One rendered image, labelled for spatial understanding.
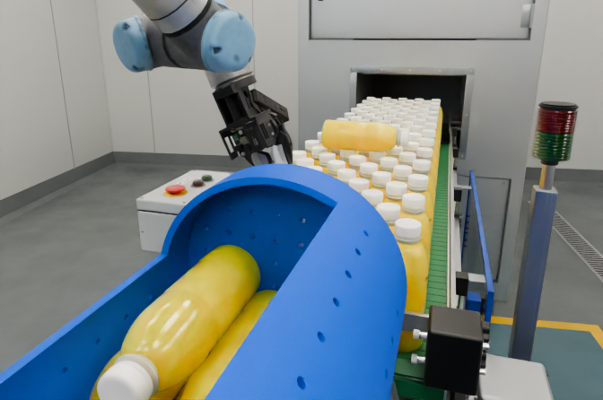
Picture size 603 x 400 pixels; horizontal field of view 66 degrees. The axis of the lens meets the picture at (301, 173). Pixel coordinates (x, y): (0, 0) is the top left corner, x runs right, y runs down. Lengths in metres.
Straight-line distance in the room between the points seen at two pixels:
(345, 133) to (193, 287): 0.74
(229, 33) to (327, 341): 0.39
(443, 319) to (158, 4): 0.54
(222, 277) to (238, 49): 0.28
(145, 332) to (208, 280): 0.08
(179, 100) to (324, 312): 4.87
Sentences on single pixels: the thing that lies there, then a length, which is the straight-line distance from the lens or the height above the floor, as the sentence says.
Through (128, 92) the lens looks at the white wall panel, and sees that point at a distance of 5.38.
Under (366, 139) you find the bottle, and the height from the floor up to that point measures 1.14.
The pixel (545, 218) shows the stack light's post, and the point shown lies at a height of 1.05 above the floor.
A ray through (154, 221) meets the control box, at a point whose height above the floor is 1.06.
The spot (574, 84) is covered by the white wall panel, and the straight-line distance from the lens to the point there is 5.05.
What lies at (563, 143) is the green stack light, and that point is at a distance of 0.94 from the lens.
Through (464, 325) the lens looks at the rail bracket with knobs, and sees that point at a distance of 0.69.
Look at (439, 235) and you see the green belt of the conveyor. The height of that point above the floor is 0.90.
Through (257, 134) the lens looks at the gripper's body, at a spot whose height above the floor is 1.22.
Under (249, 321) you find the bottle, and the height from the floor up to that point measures 1.10.
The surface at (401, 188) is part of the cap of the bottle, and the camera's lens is 0.89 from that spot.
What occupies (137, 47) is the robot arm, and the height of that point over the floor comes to 1.36.
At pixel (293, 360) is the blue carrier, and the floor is 1.20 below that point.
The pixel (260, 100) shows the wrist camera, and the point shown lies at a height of 1.27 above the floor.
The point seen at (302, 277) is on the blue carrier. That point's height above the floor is 1.21.
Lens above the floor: 1.37
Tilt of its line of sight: 16 degrees down
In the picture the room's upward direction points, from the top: straight up
